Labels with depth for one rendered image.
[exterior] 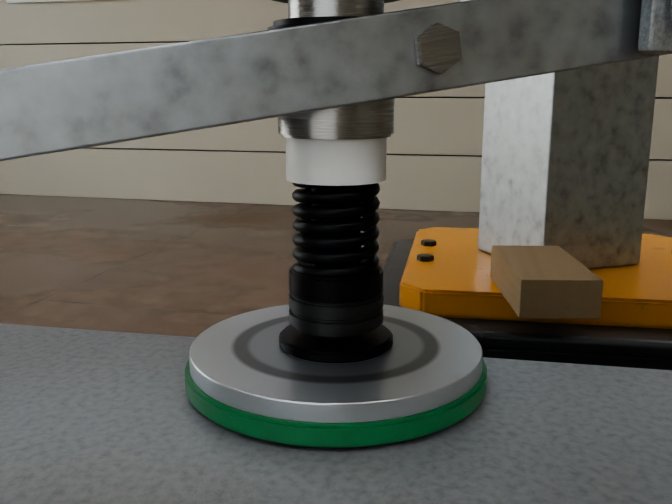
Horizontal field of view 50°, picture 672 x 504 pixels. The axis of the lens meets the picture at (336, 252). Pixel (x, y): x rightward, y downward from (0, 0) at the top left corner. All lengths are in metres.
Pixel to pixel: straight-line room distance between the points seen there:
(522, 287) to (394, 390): 0.47
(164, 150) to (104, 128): 6.78
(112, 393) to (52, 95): 0.22
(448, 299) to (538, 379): 0.47
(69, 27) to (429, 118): 3.57
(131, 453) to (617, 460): 0.29
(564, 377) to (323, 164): 0.25
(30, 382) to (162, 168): 6.69
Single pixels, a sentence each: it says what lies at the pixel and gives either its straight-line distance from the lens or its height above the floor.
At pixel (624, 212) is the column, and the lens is 1.22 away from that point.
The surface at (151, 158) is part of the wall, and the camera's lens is 7.29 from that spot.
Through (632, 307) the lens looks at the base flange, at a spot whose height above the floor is 0.77.
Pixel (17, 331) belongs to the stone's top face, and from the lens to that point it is 0.72.
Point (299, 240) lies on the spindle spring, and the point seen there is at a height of 0.95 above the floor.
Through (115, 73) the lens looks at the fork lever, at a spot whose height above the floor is 1.06.
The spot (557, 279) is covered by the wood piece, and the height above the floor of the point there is 0.83.
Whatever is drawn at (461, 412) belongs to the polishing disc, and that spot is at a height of 0.85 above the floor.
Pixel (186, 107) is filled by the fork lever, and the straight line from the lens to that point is 0.44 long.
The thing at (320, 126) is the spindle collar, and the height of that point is 1.03.
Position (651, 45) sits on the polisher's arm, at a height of 1.08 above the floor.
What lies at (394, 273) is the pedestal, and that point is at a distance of 1.27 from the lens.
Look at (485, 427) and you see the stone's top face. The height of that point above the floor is 0.84.
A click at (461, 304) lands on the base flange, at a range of 1.03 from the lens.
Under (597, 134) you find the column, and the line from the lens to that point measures 1.16.
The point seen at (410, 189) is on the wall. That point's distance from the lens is 6.53.
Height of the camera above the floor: 1.05
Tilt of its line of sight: 13 degrees down
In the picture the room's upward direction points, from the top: straight up
